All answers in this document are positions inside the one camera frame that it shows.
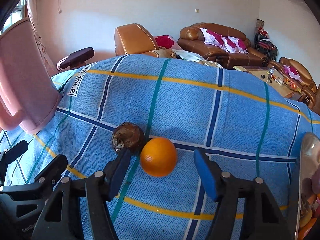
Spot pink pomegranate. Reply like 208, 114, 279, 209
311, 165, 320, 194

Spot wrinkled brown passion fruit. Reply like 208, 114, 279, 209
111, 122, 145, 153

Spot small orange back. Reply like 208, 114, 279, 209
140, 137, 177, 177

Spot large rough tangerine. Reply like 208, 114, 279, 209
298, 218, 317, 240

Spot stainless steel bowl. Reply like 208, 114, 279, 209
287, 132, 319, 239

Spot pink electric kettle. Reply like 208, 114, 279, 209
1, 18, 61, 134

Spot dark maroon stool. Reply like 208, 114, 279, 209
56, 47, 94, 70

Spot wooden coffee table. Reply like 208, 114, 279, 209
233, 66, 302, 101

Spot brown leather armchair far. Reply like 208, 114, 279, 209
268, 57, 317, 109

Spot brown leather armchair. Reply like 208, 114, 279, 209
114, 23, 172, 58
268, 57, 317, 109

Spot floral cushion on far armchair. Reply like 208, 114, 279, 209
283, 65, 302, 82

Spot pink curtain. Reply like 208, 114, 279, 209
27, 0, 57, 77

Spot floral cushion right on sofa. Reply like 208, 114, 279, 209
221, 36, 248, 54

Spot floral cushion on sofa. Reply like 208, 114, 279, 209
221, 36, 248, 54
200, 28, 227, 51

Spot stacked dark chairs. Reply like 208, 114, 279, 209
254, 27, 278, 61

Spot brown leather three-seat sofa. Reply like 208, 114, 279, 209
177, 22, 268, 69

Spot brown leather armchair near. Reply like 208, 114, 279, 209
114, 23, 172, 58

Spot floral cushion left on sofa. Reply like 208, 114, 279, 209
200, 28, 227, 51

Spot red floral cushion near armchair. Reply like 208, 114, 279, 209
153, 35, 182, 50

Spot window with wooden frame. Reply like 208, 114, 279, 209
0, 0, 28, 34

